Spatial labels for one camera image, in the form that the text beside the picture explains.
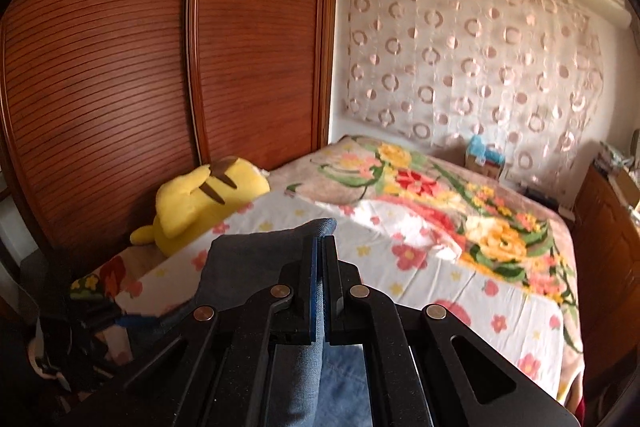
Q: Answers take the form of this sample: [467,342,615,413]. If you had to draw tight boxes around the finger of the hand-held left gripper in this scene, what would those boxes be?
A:
[117,309,170,332]

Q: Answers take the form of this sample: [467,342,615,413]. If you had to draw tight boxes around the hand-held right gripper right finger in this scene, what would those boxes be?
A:
[322,236,588,427]

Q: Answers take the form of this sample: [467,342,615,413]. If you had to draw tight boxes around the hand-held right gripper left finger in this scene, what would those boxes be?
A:
[65,232,326,427]

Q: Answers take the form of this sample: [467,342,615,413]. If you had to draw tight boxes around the blue denim pants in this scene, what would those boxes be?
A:
[192,217,373,427]

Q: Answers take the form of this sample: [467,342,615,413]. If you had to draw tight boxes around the yellow plush toy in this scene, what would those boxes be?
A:
[130,155,272,258]

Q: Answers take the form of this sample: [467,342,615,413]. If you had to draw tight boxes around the bed with floral sheet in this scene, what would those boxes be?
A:
[70,134,586,403]

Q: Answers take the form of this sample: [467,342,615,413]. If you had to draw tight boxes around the cardboard box with blue pack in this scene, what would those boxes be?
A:
[464,134,507,182]

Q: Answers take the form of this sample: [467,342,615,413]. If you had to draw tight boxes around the brown slatted wooden wardrobe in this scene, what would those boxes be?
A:
[0,0,338,258]

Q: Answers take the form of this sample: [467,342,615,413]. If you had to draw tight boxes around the sheer circle pattern curtain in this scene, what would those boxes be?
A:
[342,0,606,180]

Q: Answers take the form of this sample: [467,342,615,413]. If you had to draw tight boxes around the long wooden cabinet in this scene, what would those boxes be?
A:
[570,162,640,390]

